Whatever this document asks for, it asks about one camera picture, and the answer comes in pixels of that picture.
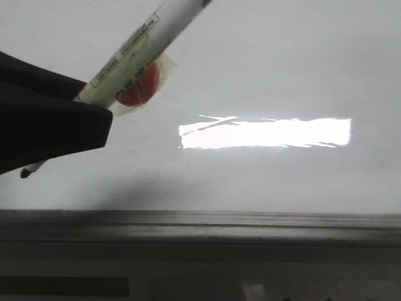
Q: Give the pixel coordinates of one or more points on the white whiteboard marker pen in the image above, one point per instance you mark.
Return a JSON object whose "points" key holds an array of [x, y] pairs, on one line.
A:
{"points": [[128, 80]]}

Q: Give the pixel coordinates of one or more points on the white whiteboard with aluminium frame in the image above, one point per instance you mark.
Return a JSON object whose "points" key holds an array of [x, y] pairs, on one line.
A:
{"points": [[279, 124]]}

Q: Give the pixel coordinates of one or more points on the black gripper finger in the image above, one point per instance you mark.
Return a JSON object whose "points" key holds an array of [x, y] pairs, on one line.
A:
{"points": [[35, 127], [39, 80]]}

